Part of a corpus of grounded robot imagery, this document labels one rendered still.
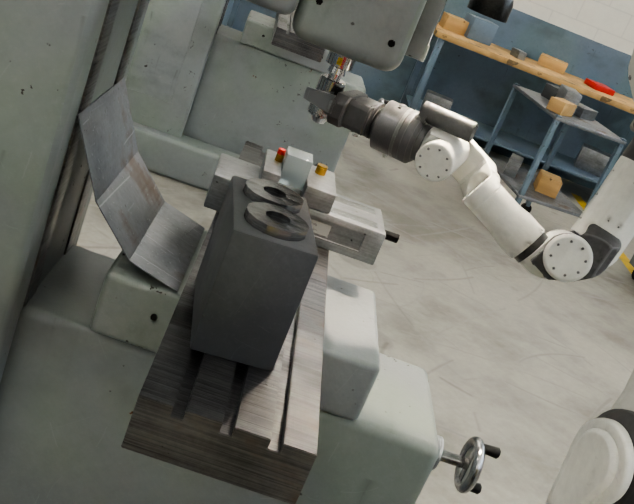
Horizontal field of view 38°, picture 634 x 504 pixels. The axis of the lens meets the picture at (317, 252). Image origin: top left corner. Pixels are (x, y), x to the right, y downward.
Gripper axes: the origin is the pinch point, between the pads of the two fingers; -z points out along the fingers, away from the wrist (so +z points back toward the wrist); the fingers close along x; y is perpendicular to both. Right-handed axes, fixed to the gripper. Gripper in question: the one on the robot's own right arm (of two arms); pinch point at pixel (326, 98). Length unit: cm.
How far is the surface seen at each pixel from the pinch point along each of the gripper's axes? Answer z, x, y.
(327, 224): 5.4, -11.0, 24.5
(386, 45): 8.8, 7.3, -13.3
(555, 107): -6, -430, 36
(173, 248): -15.0, 7.5, 35.7
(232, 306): 13, 45, 21
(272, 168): -7.8, -7.8, 18.2
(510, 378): 46, -222, 122
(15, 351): -28, 28, 58
